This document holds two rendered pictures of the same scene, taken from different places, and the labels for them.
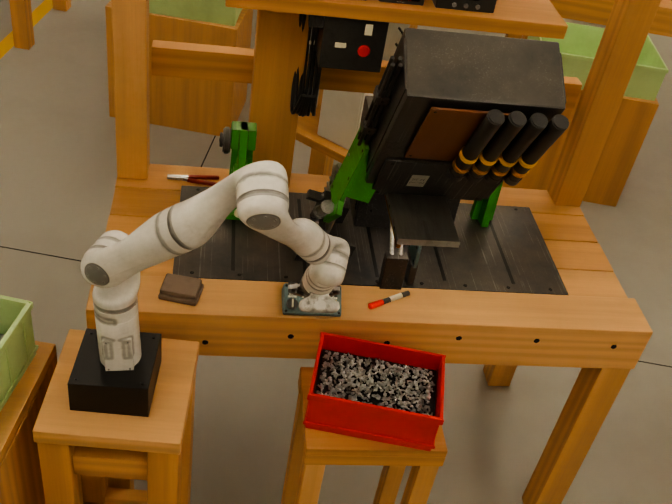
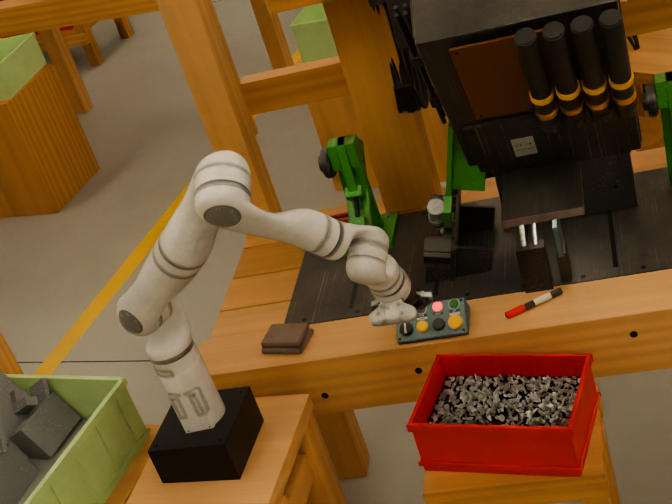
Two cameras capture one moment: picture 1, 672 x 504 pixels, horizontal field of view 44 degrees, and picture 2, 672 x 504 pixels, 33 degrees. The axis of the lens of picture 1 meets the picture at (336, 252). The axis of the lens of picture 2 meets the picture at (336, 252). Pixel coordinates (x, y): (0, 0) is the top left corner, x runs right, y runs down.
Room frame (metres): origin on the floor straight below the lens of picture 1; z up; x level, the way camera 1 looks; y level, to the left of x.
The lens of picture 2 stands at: (-0.21, -0.79, 2.28)
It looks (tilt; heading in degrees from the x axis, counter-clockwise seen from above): 30 degrees down; 29
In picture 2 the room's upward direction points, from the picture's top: 19 degrees counter-clockwise
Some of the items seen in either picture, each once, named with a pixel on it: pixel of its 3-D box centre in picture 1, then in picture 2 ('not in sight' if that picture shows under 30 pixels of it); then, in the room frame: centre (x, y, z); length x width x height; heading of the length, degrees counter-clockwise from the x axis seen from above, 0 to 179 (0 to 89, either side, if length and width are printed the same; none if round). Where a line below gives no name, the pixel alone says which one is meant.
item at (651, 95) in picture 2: not in sight; (649, 100); (2.11, -0.38, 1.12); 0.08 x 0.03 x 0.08; 11
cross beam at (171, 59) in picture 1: (372, 76); (497, 42); (2.29, -0.02, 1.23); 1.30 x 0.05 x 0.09; 101
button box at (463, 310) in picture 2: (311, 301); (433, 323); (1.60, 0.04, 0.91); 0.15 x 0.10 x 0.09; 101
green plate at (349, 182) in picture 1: (360, 170); (465, 154); (1.85, -0.03, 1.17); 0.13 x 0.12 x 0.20; 101
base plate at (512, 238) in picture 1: (368, 240); (525, 241); (1.93, -0.09, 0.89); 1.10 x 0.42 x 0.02; 101
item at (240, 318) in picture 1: (376, 323); (531, 338); (1.65, -0.14, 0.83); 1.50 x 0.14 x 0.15; 101
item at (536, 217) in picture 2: (415, 199); (542, 172); (1.84, -0.19, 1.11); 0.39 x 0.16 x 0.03; 11
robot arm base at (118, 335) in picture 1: (118, 328); (188, 383); (1.27, 0.44, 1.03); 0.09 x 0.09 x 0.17; 14
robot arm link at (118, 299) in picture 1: (113, 272); (157, 319); (1.27, 0.45, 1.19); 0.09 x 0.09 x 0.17; 79
